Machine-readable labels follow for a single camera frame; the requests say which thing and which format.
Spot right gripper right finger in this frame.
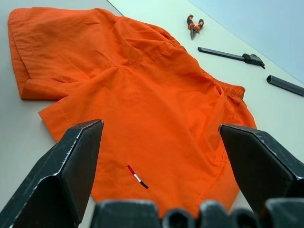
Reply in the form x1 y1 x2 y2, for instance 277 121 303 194
218 123 304 212

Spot orange shorts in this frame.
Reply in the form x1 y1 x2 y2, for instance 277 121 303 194
7 7 257 219

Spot black adapter with cable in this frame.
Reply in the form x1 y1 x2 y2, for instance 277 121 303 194
266 75 304 97

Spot orange-handled pliers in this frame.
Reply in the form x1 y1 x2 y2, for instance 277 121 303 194
186 14 205 40

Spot black plastic caliper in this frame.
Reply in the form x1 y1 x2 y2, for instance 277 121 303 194
197 46 266 70

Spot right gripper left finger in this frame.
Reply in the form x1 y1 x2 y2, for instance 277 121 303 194
0 119 105 228

